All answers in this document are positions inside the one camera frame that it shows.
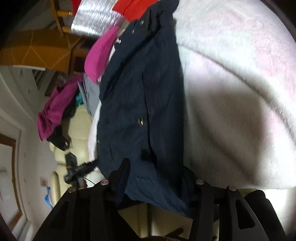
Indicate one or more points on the pale pink fleece blanket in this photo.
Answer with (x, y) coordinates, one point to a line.
(231, 92)

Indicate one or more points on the magenta fleece robe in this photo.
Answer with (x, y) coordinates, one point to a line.
(55, 109)

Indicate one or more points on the cream leather sofa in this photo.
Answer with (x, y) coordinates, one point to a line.
(78, 129)

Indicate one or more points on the teal cloth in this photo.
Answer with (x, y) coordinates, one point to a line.
(79, 99)

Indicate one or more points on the silver foil insulation board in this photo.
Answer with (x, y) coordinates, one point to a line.
(92, 18)

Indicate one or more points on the navy blue coat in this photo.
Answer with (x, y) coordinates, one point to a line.
(143, 92)

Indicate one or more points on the grey garment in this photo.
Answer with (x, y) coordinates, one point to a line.
(91, 97)

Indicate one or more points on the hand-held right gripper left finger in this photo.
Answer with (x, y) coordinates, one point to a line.
(120, 176)

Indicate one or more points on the wooden column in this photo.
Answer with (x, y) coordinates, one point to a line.
(34, 51)

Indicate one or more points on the magenta pillow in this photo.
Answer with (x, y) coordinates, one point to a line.
(99, 55)

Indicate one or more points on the black clothes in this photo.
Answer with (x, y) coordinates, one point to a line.
(57, 139)

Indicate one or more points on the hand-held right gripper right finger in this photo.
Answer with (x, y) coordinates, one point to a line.
(201, 197)

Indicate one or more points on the red pillow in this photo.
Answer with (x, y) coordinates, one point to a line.
(131, 8)

